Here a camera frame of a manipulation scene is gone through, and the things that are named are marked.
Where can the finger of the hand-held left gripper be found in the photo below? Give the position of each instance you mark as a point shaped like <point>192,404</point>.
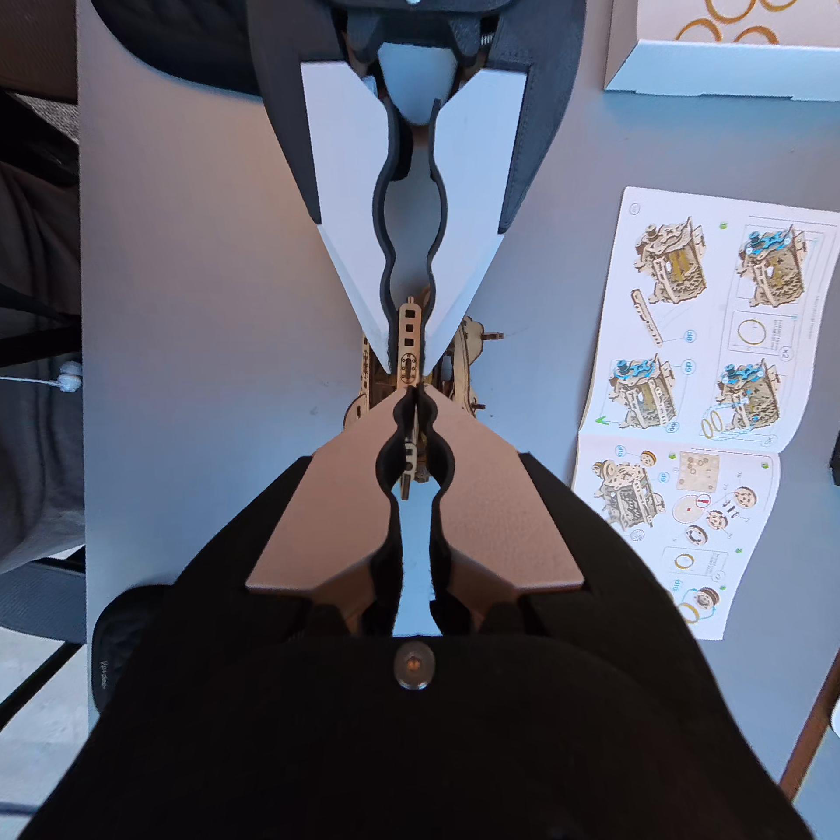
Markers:
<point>341,164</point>
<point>479,164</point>

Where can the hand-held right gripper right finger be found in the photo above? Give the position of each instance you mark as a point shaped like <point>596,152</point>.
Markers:
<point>505,525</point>

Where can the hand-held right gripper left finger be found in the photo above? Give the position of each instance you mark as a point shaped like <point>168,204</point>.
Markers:
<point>328,525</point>

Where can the wooden mechanical model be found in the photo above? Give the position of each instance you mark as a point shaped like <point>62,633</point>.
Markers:
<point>469,354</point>

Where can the wooden strip with holes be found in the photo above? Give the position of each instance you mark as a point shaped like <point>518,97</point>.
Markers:
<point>410,352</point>

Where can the group of yellow rubber bands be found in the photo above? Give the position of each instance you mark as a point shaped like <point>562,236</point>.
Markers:
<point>695,29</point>

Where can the white cardboard box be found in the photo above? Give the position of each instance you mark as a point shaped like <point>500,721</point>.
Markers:
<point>722,65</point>

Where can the black quilted wrist rest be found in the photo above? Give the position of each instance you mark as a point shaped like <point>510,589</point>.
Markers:
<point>164,39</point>

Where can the black pad with logo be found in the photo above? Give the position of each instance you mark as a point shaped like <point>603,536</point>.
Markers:
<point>124,656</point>

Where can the instruction booklet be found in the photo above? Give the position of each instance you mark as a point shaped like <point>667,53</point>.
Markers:
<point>709,295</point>

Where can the person's dark shorts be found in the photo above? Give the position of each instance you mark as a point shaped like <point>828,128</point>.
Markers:
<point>39,459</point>

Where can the black kit box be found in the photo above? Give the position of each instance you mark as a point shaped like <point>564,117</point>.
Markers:
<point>835,463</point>

